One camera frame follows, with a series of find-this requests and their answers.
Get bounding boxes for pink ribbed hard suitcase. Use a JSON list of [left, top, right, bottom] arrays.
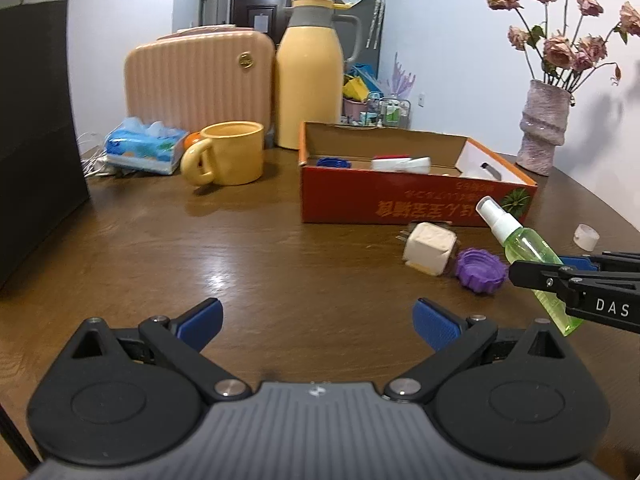
[[124, 24, 277, 147]]

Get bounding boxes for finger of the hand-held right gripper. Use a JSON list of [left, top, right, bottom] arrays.
[[509, 259, 598, 306], [559, 251, 640, 273]]

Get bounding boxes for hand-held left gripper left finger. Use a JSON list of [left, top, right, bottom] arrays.
[[60, 298, 253, 403]]

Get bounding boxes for blue tissue pack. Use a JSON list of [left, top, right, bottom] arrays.
[[104, 116, 188, 176]]

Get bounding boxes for pink bucket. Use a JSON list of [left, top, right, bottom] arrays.
[[342, 97, 371, 123]]

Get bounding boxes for white plastic cap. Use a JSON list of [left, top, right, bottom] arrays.
[[572, 224, 601, 252]]

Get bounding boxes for green spray bottle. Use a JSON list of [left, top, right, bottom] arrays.
[[475, 196, 585, 337]]

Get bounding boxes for orange cardboard box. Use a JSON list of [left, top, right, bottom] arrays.
[[298, 121, 539, 228]]

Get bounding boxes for cream plug adapter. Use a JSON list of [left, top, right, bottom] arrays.
[[397, 221, 458, 277]]

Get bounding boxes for purple wall decoration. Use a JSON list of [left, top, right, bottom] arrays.
[[387, 52, 417, 98]]

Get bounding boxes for pink textured vase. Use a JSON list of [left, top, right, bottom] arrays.
[[516, 79, 572, 177]]

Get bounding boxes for yellow ceramic mug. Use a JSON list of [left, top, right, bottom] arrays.
[[180, 121, 265, 187]]

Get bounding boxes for wire rack cart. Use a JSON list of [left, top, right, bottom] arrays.
[[365, 91, 411, 129]]

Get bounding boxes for yellow thermos jug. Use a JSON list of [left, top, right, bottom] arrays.
[[275, 0, 362, 151]]

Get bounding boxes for white cables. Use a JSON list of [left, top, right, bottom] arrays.
[[77, 132, 118, 178]]

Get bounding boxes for bunch of dried roses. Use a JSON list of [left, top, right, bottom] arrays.
[[482, 0, 640, 93]]

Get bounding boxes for black panel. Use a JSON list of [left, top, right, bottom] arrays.
[[0, 0, 91, 291]]

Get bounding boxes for folded white umbrella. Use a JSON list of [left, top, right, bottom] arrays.
[[366, 0, 387, 51]]

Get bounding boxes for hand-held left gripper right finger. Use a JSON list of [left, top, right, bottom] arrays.
[[382, 298, 581, 403]]

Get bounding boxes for red and white lint brush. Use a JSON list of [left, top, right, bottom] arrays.
[[370, 154, 432, 175]]

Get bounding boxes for dark brown entrance door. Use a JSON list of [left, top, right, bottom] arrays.
[[230, 0, 293, 41]]

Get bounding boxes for purple ridged cap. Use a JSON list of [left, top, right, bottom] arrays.
[[455, 247, 503, 295]]

